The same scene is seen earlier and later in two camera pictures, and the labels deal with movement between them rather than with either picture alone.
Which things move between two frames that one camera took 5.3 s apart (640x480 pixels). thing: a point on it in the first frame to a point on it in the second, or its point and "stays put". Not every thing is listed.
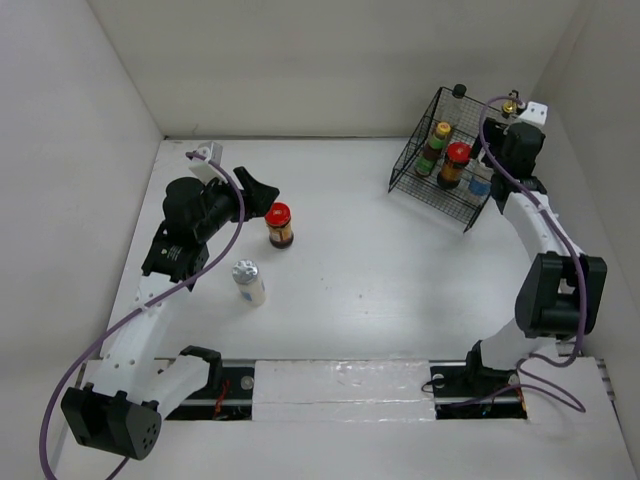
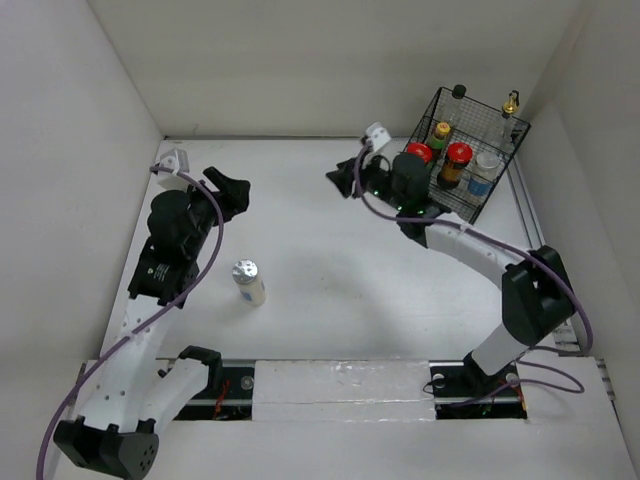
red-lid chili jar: x=278 y=220 to x=421 y=150
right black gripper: x=496 y=131 to x=344 y=177
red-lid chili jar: x=458 y=156 stays put
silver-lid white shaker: x=245 y=274 stays put
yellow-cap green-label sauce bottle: x=426 y=163 stays put
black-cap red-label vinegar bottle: x=459 y=91 stays put
